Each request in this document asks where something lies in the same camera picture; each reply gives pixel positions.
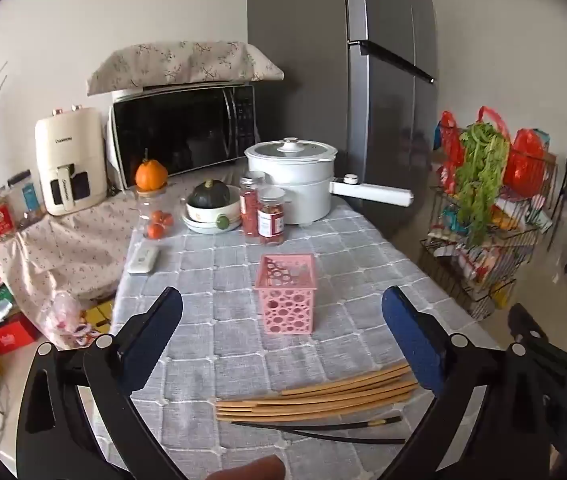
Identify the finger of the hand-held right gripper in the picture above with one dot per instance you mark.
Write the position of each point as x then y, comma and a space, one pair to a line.
526, 324

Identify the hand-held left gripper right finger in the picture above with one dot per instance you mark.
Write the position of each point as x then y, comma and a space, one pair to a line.
413, 342

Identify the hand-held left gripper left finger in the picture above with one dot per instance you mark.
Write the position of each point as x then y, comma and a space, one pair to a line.
156, 332

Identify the wooden chopstick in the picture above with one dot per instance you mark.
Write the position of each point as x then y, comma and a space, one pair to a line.
308, 405
348, 380
313, 396

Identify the wooden chopsticks bundle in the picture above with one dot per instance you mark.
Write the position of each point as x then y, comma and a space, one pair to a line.
303, 412

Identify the pink perforated plastic basket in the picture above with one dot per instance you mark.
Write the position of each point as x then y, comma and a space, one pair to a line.
288, 300

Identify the yellow box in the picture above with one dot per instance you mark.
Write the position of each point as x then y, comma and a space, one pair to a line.
97, 317

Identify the white remote control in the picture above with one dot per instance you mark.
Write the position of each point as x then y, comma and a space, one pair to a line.
142, 261

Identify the clear plastic bag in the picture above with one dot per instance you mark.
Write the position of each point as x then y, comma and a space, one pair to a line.
68, 317

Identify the small red tomato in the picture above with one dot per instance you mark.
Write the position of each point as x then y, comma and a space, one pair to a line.
166, 219
155, 231
153, 216

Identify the floral tablecloth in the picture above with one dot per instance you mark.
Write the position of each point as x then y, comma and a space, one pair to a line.
63, 250

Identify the white ceramic bowl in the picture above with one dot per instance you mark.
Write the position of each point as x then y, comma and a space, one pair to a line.
208, 219

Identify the clear glass jar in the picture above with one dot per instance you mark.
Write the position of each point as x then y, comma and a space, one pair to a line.
146, 202

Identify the red box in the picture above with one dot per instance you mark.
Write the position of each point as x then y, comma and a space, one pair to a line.
11, 339

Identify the green squash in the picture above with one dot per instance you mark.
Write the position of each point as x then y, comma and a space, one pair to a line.
209, 194

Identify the green leafy vegetables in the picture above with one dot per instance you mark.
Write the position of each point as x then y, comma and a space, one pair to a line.
481, 180

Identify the orange citrus fruit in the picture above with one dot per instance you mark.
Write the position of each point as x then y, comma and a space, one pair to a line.
151, 174

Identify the red plastic bag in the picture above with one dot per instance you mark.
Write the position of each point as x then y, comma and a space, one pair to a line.
526, 165
451, 150

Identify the tall red spice jar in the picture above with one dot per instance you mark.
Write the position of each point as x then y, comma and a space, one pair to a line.
251, 205

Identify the short red spice jar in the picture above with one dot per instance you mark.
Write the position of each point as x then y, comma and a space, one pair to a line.
271, 217

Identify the blue label container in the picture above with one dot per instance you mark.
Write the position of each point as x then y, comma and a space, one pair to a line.
27, 199

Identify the white electric cooking pot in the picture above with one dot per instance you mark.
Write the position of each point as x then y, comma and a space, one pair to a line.
308, 185

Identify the cream air fryer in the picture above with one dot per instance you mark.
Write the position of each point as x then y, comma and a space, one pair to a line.
68, 155

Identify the black microwave oven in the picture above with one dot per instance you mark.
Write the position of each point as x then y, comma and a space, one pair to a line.
178, 130

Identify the floral cloth cover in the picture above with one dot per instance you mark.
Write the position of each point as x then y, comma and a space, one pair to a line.
183, 62

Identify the grey refrigerator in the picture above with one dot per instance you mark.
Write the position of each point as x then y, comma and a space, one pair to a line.
303, 85

